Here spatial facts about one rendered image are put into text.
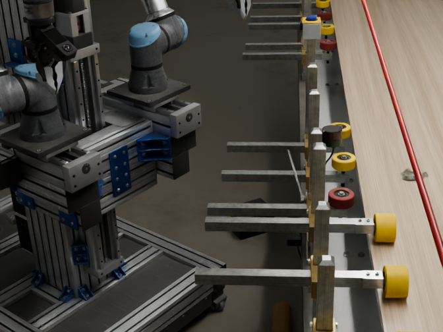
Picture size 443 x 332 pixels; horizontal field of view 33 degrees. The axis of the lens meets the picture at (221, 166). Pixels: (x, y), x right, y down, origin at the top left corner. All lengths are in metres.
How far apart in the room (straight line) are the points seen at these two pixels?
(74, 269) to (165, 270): 0.42
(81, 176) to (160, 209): 1.69
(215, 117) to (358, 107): 2.29
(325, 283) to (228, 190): 2.64
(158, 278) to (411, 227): 1.32
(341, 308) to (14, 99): 1.18
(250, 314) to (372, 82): 1.12
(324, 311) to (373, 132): 1.22
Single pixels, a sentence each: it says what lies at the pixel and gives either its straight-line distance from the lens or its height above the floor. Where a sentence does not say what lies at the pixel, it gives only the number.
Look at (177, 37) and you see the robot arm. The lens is 2.86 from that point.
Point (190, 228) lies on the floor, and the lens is 3.92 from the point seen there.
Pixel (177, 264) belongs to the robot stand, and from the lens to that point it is 3.28.
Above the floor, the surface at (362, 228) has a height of 0.95.
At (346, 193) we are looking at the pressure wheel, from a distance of 2.37.
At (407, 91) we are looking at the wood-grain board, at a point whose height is 0.90.
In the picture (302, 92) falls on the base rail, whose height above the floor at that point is 0.70.
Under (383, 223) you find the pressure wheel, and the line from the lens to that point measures 2.10.
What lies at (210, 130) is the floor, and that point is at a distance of 4.97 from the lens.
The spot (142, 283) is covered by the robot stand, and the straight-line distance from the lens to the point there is 3.19.
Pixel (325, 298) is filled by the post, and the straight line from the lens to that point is 1.67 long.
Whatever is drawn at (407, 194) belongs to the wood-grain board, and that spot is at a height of 0.90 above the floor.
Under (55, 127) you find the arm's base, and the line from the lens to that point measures 2.50.
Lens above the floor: 2.06
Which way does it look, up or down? 27 degrees down
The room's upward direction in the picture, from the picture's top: 2 degrees counter-clockwise
